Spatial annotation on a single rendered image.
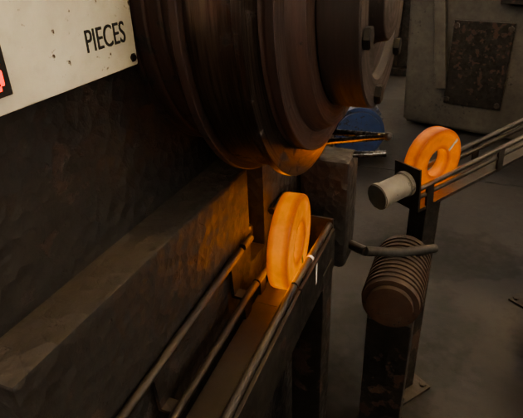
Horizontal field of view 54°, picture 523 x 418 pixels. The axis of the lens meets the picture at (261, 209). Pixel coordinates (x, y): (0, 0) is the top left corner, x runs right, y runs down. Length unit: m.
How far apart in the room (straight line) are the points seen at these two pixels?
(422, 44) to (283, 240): 2.84
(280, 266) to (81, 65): 0.41
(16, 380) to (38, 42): 0.27
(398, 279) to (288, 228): 0.42
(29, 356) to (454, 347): 1.48
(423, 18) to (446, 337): 2.19
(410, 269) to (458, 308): 0.80
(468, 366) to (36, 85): 1.51
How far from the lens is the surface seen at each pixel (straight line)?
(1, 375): 0.48
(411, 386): 1.63
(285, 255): 0.76
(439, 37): 3.43
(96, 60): 0.52
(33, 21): 0.47
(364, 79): 0.59
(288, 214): 0.76
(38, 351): 0.49
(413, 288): 1.13
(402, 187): 1.15
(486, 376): 1.73
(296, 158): 0.66
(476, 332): 1.87
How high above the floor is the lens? 1.18
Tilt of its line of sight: 28 degrees down
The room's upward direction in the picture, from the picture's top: 2 degrees counter-clockwise
